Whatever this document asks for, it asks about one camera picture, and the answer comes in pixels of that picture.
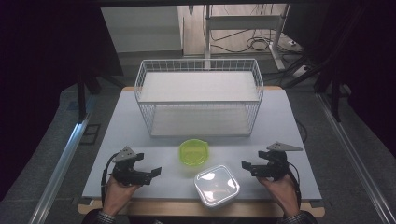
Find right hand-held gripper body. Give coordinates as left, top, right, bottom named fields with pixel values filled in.
left=258, top=141, right=304, bottom=181

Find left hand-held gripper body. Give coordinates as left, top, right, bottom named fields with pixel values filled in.
left=111, top=146, right=148, bottom=188

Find white square lidded container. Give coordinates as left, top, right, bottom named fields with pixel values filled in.
left=193, top=164, right=241, bottom=209

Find green translucent bowl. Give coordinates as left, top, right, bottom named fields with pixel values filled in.
left=177, top=138, right=210, bottom=168

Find white wire shelf rack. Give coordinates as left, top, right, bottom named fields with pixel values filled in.
left=134, top=58, right=265, bottom=139

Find black metal stand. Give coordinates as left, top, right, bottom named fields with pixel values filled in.
left=282, top=55, right=345, bottom=123
left=75, top=69, right=126, bottom=123

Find blue floor tape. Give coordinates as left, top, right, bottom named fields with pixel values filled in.
left=66, top=100, right=81, bottom=112

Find white power strip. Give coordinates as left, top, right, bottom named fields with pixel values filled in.
left=291, top=64, right=313, bottom=78

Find white panel board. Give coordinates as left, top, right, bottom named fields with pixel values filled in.
left=100, top=5, right=184, bottom=54

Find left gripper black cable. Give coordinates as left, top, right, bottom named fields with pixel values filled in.
left=99, top=151, right=121, bottom=207

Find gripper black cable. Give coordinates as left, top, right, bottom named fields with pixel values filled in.
left=286, top=169, right=303, bottom=210
left=99, top=151, right=121, bottom=207

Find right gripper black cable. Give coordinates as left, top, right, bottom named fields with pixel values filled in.
left=286, top=169, right=303, bottom=210

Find thin black table cable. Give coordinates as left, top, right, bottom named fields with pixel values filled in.
left=294, top=119, right=309, bottom=144

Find aluminium floor rail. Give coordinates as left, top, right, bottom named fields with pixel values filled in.
left=315, top=92, right=396, bottom=224
left=28, top=114, right=92, bottom=224

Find black floor cables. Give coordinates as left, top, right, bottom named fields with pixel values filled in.
left=209, top=27, right=283, bottom=54

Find white standing desk frame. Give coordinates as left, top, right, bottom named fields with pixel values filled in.
left=203, top=3, right=291, bottom=71

